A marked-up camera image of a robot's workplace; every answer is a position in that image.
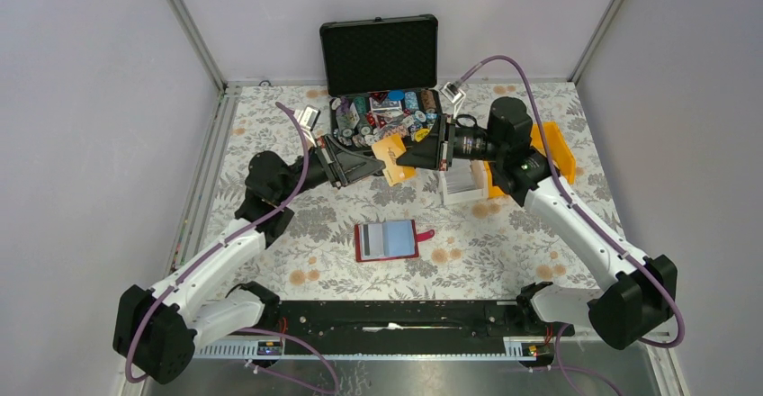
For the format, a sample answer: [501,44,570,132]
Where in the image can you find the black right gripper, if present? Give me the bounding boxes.
[398,113,506,170]

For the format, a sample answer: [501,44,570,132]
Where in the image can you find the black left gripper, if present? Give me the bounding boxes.
[275,133,385,203]

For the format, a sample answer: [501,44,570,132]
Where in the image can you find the gold credit card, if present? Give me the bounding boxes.
[371,135,416,186]

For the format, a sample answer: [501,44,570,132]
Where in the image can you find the white plastic bin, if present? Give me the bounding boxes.
[438,159,489,206]

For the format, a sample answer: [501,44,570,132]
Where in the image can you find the yellow bin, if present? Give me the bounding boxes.
[483,161,507,199]
[530,121,577,185]

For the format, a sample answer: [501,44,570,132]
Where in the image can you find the white grey credit card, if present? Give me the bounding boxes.
[359,223,386,261]

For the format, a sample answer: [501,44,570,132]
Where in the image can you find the red leather card holder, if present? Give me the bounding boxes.
[354,220,435,263]

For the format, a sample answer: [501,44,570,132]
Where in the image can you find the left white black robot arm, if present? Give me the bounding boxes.
[112,136,384,384]

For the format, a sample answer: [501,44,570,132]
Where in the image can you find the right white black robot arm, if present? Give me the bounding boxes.
[396,96,679,350]

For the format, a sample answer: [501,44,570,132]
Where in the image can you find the cards in white bin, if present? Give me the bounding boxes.
[444,160,477,194]

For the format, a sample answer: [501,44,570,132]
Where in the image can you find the yellow round dealer chip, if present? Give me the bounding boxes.
[413,129,430,142]

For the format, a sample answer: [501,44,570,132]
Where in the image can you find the floral patterned table mat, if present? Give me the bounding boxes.
[201,82,646,302]

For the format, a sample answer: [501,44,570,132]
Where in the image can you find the black poker chip case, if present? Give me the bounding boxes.
[319,14,442,157]

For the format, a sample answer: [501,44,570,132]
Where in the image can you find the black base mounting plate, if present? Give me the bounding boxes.
[255,300,575,348]

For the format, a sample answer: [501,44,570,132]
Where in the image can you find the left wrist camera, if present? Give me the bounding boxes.
[295,105,321,131]

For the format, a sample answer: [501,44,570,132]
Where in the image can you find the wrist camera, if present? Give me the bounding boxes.
[439,81,465,105]
[295,105,321,131]

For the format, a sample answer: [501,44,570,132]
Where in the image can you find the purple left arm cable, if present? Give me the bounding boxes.
[123,102,341,396]

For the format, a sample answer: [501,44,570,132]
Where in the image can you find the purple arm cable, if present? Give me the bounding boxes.
[123,102,341,396]
[459,55,687,396]

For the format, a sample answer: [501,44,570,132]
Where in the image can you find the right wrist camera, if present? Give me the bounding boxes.
[439,81,465,105]

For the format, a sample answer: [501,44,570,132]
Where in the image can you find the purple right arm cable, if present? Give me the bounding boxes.
[459,55,687,396]

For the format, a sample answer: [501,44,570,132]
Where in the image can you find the white slotted cable duct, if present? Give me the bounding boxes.
[193,337,553,363]

